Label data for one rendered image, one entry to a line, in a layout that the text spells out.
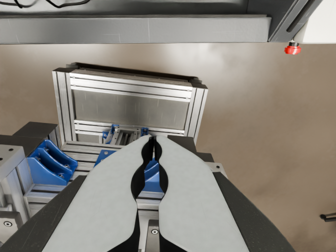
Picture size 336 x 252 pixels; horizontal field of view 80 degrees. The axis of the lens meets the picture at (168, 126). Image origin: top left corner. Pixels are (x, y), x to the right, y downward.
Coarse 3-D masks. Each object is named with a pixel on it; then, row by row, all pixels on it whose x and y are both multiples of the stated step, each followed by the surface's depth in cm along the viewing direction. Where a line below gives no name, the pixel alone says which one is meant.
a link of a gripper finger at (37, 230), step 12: (60, 192) 8; (72, 192) 8; (48, 204) 8; (60, 204) 8; (36, 216) 7; (48, 216) 7; (60, 216) 7; (24, 228) 7; (36, 228) 7; (48, 228) 7; (12, 240) 6; (24, 240) 6; (36, 240) 6
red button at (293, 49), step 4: (288, 44) 50; (292, 44) 49; (296, 44) 49; (284, 48) 51; (288, 48) 49; (292, 48) 49; (296, 48) 48; (300, 48) 49; (288, 52) 50; (292, 52) 49; (296, 52) 49
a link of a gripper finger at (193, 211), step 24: (168, 144) 11; (168, 168) 9; (192, 168) 9; (168, 192) 8; (192, 192) 8; (216, 192) 8; (168, 216) 7; (192, 216) 7; (216, 216) 7; (168, 240) 6; (192, 240) 6; (216, 240) 6; (240, 240) 6
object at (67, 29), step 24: (0, 24) 33; (24, 24) 33; (48, 24) 33; (72, 24) 33; (96, 24) 33; (120, 24) 33; (144, 24) 33; (168, 24) 33; (192, 24) 34; (216, 24) 34; (240, 24) 34; (264, 24) 34
